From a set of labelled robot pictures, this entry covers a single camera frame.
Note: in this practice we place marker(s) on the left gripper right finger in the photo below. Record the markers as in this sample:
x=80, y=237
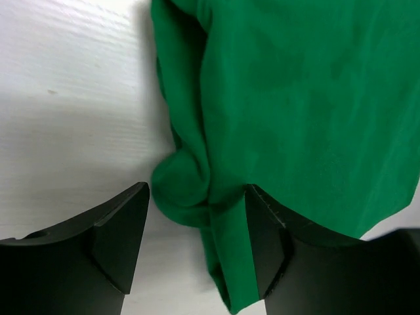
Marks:
x=295, y=254

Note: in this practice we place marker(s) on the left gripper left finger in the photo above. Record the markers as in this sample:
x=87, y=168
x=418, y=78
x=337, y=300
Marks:
x=111, y=235

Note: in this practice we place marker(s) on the green t-shirt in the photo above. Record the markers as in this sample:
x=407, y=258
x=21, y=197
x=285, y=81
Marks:
x=316, y=102

